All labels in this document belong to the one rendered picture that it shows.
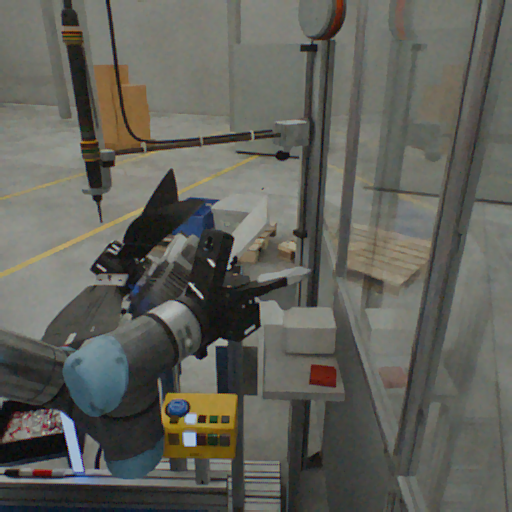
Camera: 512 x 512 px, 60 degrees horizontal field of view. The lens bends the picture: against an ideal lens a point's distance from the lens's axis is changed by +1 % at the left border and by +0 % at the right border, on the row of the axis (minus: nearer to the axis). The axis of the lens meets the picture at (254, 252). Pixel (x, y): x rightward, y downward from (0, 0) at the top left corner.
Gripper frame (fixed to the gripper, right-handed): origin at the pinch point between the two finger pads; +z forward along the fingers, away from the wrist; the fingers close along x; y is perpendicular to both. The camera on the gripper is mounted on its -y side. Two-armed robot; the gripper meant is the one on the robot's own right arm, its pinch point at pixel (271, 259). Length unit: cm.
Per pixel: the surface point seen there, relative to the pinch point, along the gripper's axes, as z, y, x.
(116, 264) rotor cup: 12, 15, -66
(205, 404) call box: -1.7, 36.0, -20.8
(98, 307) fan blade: -2, 20, -55
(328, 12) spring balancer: 71, -45, -27
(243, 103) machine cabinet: 615, -20, -513
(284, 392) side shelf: 32, 57, -25
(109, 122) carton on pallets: 486, -12, -760
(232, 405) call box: 1.7, 36.6, -16.0
